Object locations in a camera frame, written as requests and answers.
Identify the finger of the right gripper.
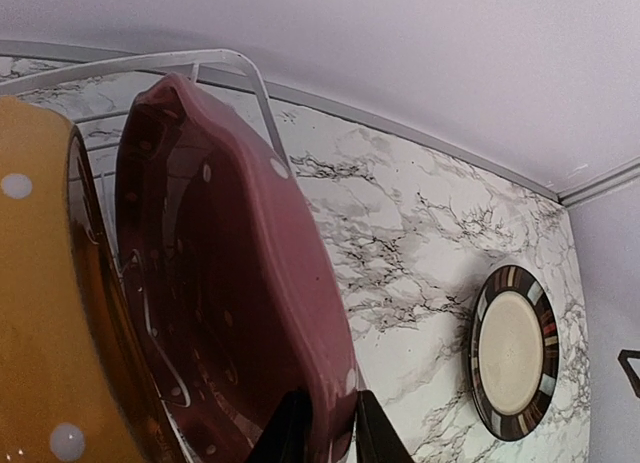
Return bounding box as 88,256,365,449
618,349,640,398

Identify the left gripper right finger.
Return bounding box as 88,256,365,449
356,390,413,463

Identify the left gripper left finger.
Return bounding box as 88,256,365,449
247,390,313,463

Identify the black striped plate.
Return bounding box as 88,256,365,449
467,265,560,442

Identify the maroon polka dot plate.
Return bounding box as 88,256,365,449
115,74,356,462

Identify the yellow polka dot plate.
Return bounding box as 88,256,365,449
0,95,166,463

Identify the white wire dish rack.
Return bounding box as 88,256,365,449
0,47,294,463

